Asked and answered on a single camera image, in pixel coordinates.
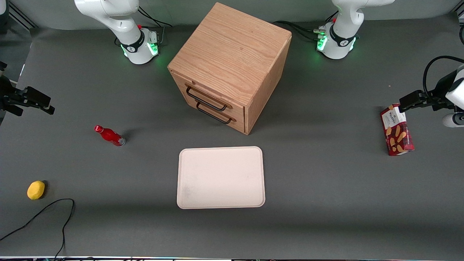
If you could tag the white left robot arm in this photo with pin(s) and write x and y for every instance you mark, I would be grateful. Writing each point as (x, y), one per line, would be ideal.
(342, 32)

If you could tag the yellow lemon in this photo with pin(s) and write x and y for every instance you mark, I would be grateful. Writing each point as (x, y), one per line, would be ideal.
(36, 190)

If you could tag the wooden drawer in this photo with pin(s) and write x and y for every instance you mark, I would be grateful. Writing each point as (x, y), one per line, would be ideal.
(239, 127)
(237, 108)

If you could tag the red tartan shortbread box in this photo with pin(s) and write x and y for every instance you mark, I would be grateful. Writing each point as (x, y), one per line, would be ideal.
(397, 132)

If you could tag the red bottle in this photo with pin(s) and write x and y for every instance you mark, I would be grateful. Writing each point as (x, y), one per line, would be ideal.
(110, 136)

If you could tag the beige plastic tray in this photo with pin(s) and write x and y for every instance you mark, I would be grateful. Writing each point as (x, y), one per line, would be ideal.
(221, 177)

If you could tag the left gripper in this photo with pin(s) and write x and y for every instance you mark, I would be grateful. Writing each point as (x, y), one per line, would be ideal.
(436, 98)

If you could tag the oak wood cabinet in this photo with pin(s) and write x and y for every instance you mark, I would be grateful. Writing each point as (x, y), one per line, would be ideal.
(232, 47)

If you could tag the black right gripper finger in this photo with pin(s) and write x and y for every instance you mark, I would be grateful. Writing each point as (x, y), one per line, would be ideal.
(7, 94)
(38, 97)

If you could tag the aluminium frame rail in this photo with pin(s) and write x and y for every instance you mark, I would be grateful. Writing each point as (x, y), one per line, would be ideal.
(21, 16)

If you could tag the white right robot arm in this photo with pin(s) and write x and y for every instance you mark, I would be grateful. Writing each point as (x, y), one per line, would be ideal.
(108, 18)

